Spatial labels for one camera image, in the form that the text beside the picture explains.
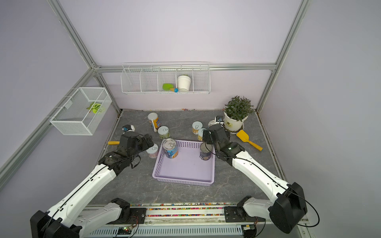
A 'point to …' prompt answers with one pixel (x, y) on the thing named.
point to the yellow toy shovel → (245, 138)
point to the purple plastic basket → (187, 168)
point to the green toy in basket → (95, 108)
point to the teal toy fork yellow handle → (113, 143)
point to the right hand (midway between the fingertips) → (213, 130)
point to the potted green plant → (235, 111)
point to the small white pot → (184, 83)
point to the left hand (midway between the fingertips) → (145, 140)
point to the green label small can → (163, 132)
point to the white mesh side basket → (83, 113)
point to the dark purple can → (206, 150)
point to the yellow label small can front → (200, 134)
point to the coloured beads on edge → (183, 208)
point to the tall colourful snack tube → (154, 116)
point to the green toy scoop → (168, 87)
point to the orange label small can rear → (196, 126)
